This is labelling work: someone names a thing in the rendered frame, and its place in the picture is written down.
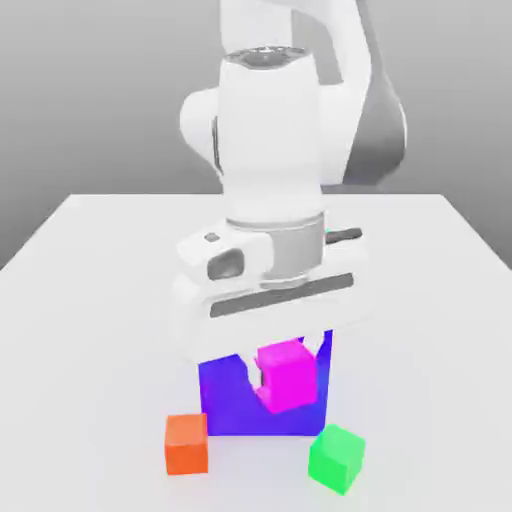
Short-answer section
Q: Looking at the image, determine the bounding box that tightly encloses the large blue box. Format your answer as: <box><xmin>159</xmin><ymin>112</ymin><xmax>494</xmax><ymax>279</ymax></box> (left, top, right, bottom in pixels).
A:
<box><xmin>197</xmin><ymin>329</ymin><xmax>334</xmax><ymax>438</ymax></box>

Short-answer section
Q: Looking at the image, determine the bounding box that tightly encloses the small magenta cube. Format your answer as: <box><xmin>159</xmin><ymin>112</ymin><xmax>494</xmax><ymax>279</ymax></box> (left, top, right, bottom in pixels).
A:
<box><xmin>254</xmin><ymin>337</ymin><xmax>320</xmax><ymax>416</ymax></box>

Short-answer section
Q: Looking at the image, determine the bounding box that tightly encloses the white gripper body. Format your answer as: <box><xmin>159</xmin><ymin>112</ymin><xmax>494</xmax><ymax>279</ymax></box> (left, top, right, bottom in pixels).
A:
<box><xmin>174</xmin><ymin>242</ymin><xmax>372</xmax><ymax>364</ymax></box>

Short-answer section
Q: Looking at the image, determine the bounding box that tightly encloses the small orange cube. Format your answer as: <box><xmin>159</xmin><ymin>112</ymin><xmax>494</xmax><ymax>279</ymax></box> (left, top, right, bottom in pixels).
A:
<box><xmin>164</xmin><ymin>412</ymin><xmax>210</xmax><ymax>477</ymax></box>

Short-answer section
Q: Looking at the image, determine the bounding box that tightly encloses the small green cube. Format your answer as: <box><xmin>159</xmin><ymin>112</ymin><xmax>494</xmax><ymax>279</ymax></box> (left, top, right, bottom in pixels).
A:
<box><xmin>307</xmin><ymin>423</ymin><xmax>367</xmax><ymax>497</ymax></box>

